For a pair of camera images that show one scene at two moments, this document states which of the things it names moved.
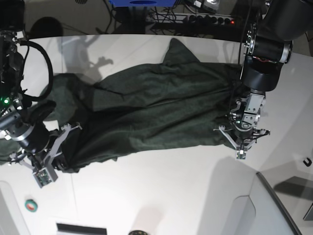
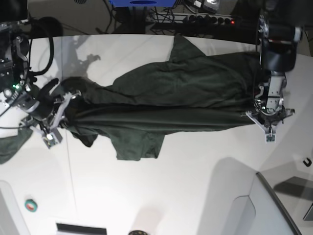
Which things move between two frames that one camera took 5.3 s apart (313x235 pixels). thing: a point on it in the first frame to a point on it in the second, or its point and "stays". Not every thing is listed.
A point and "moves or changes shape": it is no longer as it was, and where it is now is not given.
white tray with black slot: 80,229 stays
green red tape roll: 31,205 stays
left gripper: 43,144 to 48,107
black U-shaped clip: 308,164 stays
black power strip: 189,18 stays
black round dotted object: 138,232 stays
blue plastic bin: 143,3 stays
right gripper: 243,142 to 268,122
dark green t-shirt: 180,101 moves or changes shape
